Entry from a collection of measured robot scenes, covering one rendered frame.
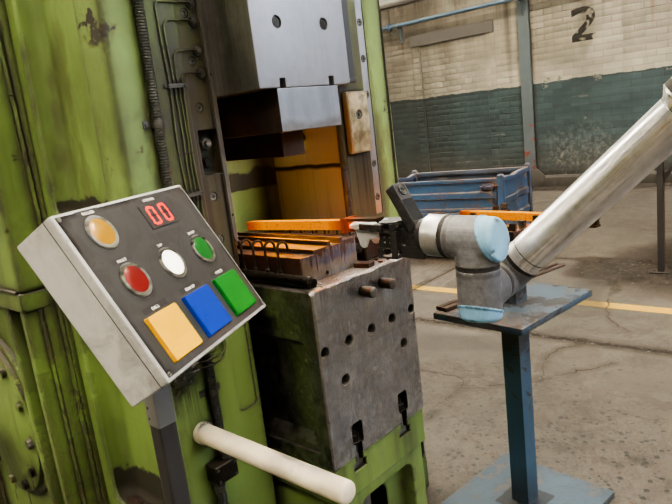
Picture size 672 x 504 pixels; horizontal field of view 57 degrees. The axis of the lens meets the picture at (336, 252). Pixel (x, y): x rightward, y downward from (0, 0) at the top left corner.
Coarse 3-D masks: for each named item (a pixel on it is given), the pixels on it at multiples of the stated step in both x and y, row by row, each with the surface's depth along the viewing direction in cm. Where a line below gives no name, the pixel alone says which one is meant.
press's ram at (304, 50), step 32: (224, 0) 132; (256, 0) 129; (288, 0) 136; (320, 0) 143; (224, 32) 135; (256, 32) 130; (288, 32) 136; (320, 32) 144; (224, 64) 137; (256, 64) 130; (288, 64) 137; (320, 64) 144; (224, 96) 141
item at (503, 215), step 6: (462, 210) 192; (468, 210) 191; (474, 210) 190; (480, 210) 189; (486, 210) 187; (492, 210) 186; (498, 216) 182; (504, 216) 180; (510, 216) 179; (516, 216) 177; (522, 216) 176; (528, 216) 174; (594, 222) 161
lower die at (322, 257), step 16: (240, 240) 171; (272, 240) 163; (288, 240) 159; (304, 240) 155; (320, 240) 151; (352, 240) 156; (240, 256) 158; (256, 256) 153; (272, 256) 149; (288, 256) 147; (304, 256) 145; (320, 256) 148; (336, 256) 152; (352, 256) 157; (288, 272) 147; (304, 272) 144; (320, 272) 148; (336, 272) 152
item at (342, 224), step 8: (352, 216) 147; (376, 216) 142; (248, 224) 170; (256, 224) 167; (264, 224) 165; (272, 224) 163; (280, 224) 161; (288, 224) 159; (296, 224) 157; (304, 224) 155; (312, 224) 153; (320, 224) 151; (328, 224) 149; (336, 224) 148; (344, 224) 145; (344, 232) 145
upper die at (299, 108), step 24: (240, 96) 143; (264, 96) 138; (288, 96) 138; (312, 96) 143; (336, 96) 149; (240, 120) 145; (264, 120) 140; (288, 120) 138; (312, 120) 143; (336, 120) 150
